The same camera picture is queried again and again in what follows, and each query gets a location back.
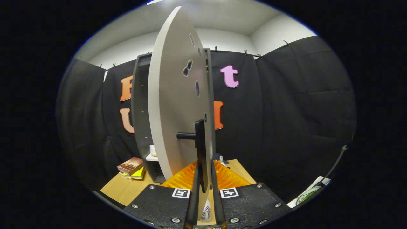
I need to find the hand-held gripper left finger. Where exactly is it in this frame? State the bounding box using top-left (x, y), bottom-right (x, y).
top-left (123, 161), bottom-right (200, 229)

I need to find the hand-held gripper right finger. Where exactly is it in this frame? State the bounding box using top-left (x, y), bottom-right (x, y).
top-left (210, 160), bottom-right (291, 229)

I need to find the black door handle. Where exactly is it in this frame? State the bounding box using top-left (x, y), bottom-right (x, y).
top-left (176, 119), bottom-right (209, 193)

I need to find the grey shoe cabinet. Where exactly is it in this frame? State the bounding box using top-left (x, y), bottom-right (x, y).
top-left (131, 48), bottom-right (217, 184)

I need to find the yellow book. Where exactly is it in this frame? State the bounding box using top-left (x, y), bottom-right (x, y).
top-left (121, 167), bottom-right (147, 181)

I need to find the brown book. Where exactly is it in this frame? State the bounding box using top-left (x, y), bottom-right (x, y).
top-left (117, 156), bottom-right (145, 175)

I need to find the white and green object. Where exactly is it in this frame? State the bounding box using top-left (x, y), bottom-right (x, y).
top-left (287, 177), bottom-right (331, 208)

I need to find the black backdrop cloth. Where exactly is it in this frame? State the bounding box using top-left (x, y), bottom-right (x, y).
top-left (57, 35), bottom-right (356, 204)

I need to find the row of black clips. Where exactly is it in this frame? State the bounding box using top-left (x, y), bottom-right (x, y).
top-left (76, 40), bottom-right (290, 69)

